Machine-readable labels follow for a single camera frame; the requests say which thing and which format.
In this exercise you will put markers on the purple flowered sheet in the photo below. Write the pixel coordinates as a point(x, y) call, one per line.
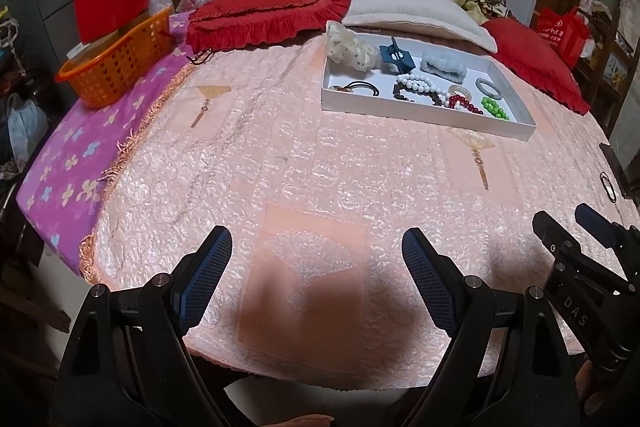
point(90, 157)

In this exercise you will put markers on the dark flat object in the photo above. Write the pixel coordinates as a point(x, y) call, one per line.
point(625, 167)

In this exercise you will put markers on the red frilled cushion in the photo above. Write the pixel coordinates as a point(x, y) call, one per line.
point(260, 14)

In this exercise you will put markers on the pink quilted bedspread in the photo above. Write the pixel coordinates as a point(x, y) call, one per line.
point(300, 182)

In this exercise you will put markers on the white tray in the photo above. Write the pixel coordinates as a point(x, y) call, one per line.
point(365, 104)

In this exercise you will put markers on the pale blue fluffy hair clip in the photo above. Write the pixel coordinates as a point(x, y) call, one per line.
point(442, 66)

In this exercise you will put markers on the white plastic bag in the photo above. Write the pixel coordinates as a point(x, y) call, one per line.
point(27, 127)

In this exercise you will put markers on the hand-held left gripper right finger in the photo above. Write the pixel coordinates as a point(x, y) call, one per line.
point(430, 282)

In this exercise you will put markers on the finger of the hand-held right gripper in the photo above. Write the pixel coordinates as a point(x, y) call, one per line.
point(547, 234)
point(597, 224)

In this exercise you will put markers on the blue hair claw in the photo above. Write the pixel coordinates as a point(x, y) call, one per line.
point(397, 57)

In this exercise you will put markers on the orange plastic basket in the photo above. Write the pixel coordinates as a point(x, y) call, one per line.
point(115, 67)

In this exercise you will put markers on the red shopping bag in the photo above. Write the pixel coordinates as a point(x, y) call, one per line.
point(560, 32)

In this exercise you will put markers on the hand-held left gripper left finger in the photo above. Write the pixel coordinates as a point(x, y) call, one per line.
point(207, 277)

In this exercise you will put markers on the crumpled white plastic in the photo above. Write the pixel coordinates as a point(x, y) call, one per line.
point(161, 4)

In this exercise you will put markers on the plain red cushion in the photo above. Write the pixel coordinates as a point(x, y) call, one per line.
point(535, 57)

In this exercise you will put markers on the white pillow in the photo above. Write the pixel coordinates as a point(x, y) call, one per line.
point(410, 7)

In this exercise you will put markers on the wooden shelf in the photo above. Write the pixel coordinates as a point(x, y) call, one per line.
point(602, 57)

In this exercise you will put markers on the cream dotted scrunchie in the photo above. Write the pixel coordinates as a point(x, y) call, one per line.
point(350, 47)

